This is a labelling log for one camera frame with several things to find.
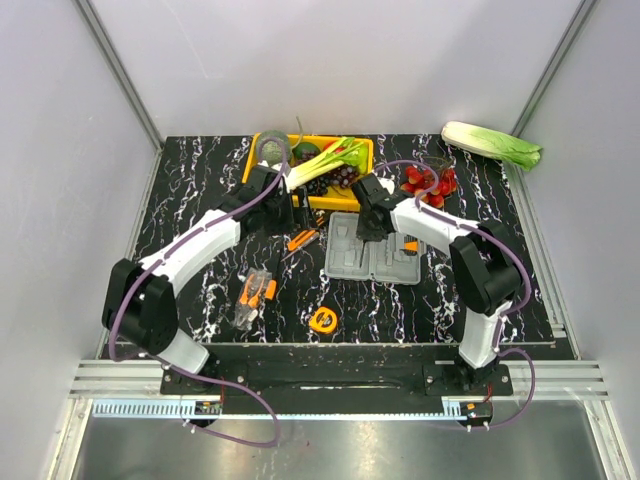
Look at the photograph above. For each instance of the yellow tape measure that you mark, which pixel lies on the yellow tape measure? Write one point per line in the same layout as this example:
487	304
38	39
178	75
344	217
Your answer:
324	320

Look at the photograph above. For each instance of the red cherry bunch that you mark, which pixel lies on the red cherry bunch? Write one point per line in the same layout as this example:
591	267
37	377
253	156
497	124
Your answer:
432	183

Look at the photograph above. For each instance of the white green leek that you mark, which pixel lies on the white green leek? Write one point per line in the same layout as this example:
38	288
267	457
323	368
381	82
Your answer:
343	151

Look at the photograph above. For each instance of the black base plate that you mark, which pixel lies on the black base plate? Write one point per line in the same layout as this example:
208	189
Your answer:
378	379

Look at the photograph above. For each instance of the dark purple grape bunch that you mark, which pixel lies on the dark purple grape bunch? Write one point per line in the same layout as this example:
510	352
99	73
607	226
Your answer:
340	178

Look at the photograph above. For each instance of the green cantaloupe melon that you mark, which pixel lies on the green cantaloupe melon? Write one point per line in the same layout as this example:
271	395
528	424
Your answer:
273	147

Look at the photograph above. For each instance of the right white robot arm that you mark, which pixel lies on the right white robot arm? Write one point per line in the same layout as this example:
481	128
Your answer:
490	279

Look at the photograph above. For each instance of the clear test pen screwdriver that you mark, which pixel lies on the clear test pen screwdriver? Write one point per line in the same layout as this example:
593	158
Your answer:
294	252

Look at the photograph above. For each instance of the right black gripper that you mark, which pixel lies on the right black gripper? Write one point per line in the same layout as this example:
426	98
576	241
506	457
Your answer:
370	232

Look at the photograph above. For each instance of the green fruit in tray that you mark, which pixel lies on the green fruit in tray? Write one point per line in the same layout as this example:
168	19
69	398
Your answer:
305	151

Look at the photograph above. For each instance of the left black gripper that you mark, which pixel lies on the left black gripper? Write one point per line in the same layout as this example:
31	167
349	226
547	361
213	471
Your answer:
302	211

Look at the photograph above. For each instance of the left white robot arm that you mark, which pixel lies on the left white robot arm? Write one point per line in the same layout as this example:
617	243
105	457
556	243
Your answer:
140	304

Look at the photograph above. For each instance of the grey plastic tool case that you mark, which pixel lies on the grey plastic tool case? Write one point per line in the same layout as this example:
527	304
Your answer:
394	260

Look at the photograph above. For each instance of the napa cabbage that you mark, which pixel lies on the napa cabbage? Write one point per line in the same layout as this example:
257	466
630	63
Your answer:
491	144

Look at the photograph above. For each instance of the yellow plastic tray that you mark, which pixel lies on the yellow plastic tray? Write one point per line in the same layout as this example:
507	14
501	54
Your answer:
342	200

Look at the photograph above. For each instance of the orange black screwdriver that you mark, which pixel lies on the orange black screwdriver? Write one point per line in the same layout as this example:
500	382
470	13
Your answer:
270	290
361	254

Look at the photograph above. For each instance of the orange pliers in bag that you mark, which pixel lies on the orange pliers in bag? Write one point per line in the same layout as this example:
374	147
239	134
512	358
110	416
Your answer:
251	298

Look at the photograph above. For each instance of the orange utility knife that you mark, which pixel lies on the orange utility knife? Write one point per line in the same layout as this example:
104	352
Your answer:
302	239

